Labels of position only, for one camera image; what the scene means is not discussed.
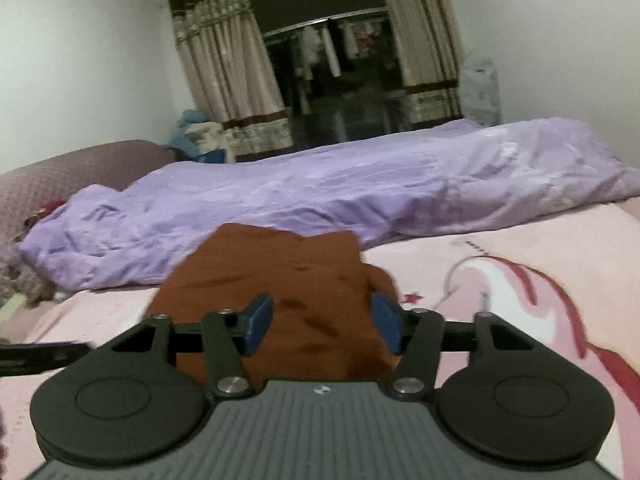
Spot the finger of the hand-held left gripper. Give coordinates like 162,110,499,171
0,342,92,377

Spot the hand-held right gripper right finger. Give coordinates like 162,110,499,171
370,292,537,404

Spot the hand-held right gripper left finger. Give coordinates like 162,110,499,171
102,293,275,399

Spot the brown collared shirt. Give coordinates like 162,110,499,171
144,223,402,394

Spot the grey fuzzy cloth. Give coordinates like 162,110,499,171
0,244,57,308

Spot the purple duvet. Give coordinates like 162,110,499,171
17,117,640,292

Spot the red cloth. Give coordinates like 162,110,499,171
24,199,68,228

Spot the pink printed blanket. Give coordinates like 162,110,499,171
0,199,640,480

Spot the mauve padded headboard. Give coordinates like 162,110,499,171
0,140,177,247

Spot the pile of blue and white cloths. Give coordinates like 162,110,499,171
167,109,237,164

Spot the dark glass sliding door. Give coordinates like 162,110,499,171
244,0,412,155

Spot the white plastic bag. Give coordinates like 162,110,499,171
460,49,502,127

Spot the beige curtain with brown band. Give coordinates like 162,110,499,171
167,0,297,164
375,0,464,127

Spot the row of hanging laundry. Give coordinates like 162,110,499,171
294,16,387,82

